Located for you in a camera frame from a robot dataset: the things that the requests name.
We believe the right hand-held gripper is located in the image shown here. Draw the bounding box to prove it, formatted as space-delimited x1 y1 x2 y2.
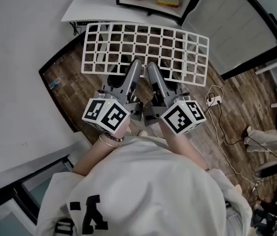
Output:
142 61 206 136

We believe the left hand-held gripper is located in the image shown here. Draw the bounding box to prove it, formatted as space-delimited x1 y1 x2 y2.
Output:
82 59 144 134

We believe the white wire rack shelf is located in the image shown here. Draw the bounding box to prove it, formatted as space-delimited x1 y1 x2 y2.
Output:
81 21 210 88

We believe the person's left forearm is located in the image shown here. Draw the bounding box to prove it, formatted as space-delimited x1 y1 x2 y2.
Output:
72 121 131 176

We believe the person's right forearm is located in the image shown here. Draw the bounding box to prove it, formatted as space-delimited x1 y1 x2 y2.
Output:
158 119 209 172

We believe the gold bangle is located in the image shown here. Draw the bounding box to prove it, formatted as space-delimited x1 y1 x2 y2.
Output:
98 134 120 148

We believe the clear plastic water bottle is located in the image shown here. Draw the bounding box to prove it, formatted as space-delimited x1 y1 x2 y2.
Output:
48 75 65 90

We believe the yellow sandwich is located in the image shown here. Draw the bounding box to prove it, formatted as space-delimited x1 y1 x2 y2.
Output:
156 0 180 8

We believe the person's white printed shirt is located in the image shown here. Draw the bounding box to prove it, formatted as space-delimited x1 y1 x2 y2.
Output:
36 135 253 236

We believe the black-framed glass door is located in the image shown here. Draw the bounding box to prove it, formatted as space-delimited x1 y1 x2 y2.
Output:
0 156 74 236

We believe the black equipment pile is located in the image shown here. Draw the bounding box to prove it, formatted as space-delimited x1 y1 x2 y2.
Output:
251 176 277 236

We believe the dark beaded bracelet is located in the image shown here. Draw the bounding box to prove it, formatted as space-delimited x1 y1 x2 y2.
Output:
103 131 125 143

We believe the black tangled cable bundle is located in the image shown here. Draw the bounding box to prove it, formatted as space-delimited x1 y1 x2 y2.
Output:
69 21 83 36

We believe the white power strip with cable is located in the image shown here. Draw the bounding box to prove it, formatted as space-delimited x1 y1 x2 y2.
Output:
203 85 259 189

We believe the thick black power cable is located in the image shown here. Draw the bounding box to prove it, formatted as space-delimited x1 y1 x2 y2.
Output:
217 103 246 146

